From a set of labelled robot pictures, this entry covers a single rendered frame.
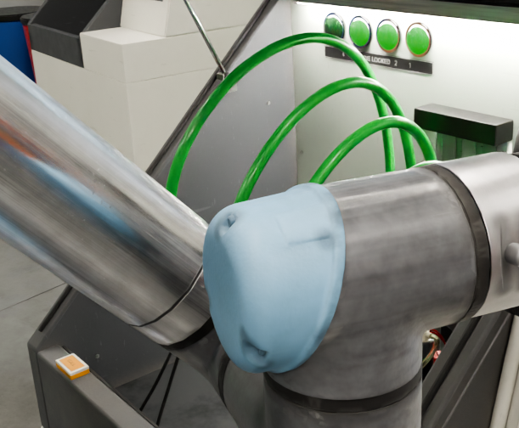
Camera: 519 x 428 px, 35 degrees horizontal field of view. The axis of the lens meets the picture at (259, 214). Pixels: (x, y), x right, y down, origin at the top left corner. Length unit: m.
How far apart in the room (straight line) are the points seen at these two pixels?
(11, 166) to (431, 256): 0.20
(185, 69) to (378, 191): 3.67
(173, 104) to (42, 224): 3.60
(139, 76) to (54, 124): 3.49
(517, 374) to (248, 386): 0.51
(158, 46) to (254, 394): 3.54
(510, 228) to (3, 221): 0.24
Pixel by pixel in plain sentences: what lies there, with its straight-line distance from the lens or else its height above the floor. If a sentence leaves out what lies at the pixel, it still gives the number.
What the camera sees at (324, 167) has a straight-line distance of 0.90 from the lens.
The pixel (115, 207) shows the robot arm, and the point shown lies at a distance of 0.43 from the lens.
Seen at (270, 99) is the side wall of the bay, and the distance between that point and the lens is 1.45.
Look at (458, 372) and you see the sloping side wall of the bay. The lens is 0.87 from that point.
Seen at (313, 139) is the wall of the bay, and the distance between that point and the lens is 1.47.
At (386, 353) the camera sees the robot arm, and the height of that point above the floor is 1.41.
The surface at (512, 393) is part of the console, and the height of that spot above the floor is 1.09.
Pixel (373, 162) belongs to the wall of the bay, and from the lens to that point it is 1.37.
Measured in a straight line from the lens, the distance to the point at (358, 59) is 1.13.
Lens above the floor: 1.59
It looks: 21 degrees down
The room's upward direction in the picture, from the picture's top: 3 degrees counter-clockwise
